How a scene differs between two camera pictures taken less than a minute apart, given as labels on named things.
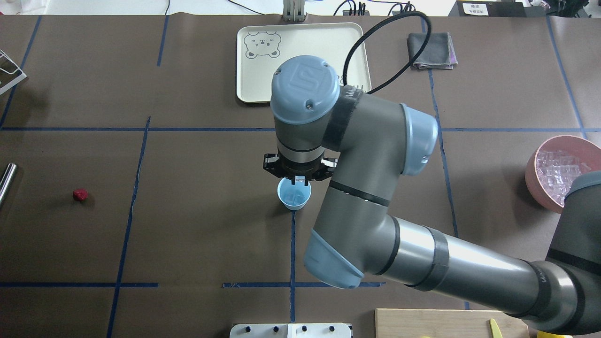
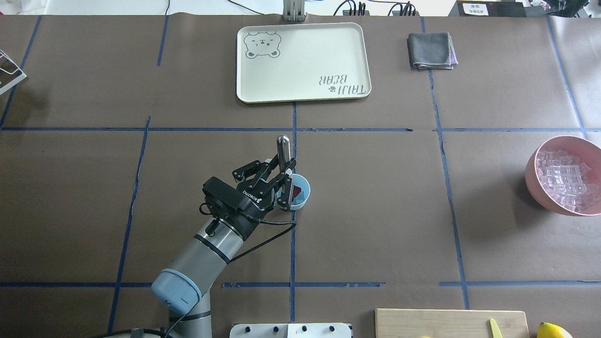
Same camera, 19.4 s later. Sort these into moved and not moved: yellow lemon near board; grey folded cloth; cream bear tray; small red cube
Moved: small red cube
Not moved: grey folded cloth; cream bear tray; yellow lemon near board
